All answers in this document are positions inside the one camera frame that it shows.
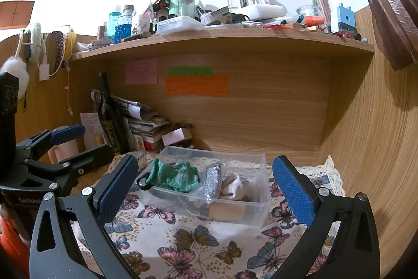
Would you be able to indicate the white fluffy puff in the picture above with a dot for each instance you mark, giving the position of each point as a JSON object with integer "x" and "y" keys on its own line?
{"x": 18, "y": 71}

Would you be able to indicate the stack of magazines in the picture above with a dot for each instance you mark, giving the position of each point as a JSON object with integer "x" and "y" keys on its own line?
{"x": 147, "y": 125}

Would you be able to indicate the blue rectangular box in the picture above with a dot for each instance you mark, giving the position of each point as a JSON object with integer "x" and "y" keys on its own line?
{"x": 346, "y": 19}

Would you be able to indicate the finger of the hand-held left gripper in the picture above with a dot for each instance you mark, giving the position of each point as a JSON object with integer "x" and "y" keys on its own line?
{"x": 88, "y": 158}
{"x": 68, "y": 133}

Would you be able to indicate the light blue plastic bottle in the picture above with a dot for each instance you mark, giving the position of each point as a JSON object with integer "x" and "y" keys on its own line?
{"x": 112, "y": 22}

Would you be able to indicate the butterfly print tablecloth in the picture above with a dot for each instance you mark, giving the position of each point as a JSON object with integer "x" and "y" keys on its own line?
{"x": 212, "y": 249}

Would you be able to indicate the green sticky note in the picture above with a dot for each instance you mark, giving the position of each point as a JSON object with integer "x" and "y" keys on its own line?
{"x": 191, "y": 70}

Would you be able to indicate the black braided hair band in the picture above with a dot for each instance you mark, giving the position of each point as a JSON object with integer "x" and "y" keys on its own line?
{"x": 143, "y": 183}

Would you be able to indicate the dark wine bottle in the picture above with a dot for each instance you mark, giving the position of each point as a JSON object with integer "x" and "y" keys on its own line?
{"x": 109, "y": 122}

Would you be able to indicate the white sock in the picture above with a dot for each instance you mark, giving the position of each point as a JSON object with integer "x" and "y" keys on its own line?
{"x": 233, "y": 187}

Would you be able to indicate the yellow sponge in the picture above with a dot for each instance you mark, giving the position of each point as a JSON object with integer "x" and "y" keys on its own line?
{"x": 225, "y": 212}

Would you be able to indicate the yellow hanging item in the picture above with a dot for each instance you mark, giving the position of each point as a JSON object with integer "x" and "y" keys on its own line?
{"x": 70, "y": 42}

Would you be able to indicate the white note paper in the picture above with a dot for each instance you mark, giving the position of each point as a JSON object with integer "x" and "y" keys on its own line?
{"x": 91, "y": 128}

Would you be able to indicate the white hanging tag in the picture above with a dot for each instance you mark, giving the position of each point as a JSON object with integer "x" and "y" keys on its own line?
{"x": 44, "y": 71}

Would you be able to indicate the short glass jar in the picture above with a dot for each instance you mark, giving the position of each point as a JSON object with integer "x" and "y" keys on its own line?
{"x": 307, "y": 11}

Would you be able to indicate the orange small tube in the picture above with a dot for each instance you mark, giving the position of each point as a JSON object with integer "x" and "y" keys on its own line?
{"x": 315, "y": 20}

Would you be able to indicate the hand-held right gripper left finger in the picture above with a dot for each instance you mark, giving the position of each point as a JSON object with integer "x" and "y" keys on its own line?
{"x": 117, "y": 187}

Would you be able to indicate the orange object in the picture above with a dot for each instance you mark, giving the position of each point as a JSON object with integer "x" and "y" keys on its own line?
{"x": 13, "y": 243}

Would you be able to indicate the orange sticky note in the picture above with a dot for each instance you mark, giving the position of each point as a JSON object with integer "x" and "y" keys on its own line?
{"x": 196, "y": 86}

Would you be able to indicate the silver glitter item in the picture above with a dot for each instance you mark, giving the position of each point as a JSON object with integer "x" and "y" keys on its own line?
{"x": 212, "y": 181}

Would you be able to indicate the pink sticky note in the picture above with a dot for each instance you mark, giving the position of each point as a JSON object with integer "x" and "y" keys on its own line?
{"x": 141, "y": 71}

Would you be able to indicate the white round powder puff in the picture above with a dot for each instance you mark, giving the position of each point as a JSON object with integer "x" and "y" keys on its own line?
{"x": 36, "y": 40}

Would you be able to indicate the clear round bottle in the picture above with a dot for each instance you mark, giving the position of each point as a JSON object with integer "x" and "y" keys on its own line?
{"x": 187, "y": 4}

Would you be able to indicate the glass bottle with blue liquid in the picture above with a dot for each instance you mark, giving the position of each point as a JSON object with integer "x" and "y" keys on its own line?
{"x": 124, "y": 29}

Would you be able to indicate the flat white box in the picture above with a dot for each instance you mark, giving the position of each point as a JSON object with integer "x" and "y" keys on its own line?
{"x": 264, "y": 11}

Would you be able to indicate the white lidded plastic container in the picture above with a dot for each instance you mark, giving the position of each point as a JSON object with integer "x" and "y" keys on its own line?
{"x": 179, "y": 24}

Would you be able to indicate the clear plastic storage box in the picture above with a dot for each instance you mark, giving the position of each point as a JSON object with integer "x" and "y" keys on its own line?
{"x": 254, "y": 174}

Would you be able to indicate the beige cylinder bottle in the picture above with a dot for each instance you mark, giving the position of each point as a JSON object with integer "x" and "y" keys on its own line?
{"x": 65, "y": 151}

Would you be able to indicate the small white pink box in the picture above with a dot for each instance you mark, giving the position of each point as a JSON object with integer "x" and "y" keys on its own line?
{"x": 176, "y": 136}

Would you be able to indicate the wooden shelf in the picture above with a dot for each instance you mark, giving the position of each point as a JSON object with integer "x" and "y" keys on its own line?
{"x": 228, "y": 40}

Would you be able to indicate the black lace headband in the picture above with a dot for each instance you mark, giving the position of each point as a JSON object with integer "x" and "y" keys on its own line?
{"x": 58, "y": 47}

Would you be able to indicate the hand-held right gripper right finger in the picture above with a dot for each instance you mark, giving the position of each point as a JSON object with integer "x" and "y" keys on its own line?
{"x": 294, "y": 190}

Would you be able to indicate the clear jar of sticks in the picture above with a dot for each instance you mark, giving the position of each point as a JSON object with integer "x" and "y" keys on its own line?
{"x": 321, "y": 1}

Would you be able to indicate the green pump bottle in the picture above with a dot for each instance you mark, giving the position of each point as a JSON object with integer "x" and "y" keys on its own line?
{"x": 174, "y": 2}

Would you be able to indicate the green striped sock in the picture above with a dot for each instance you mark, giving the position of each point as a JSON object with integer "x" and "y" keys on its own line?
{"x": 173, "y": 177}

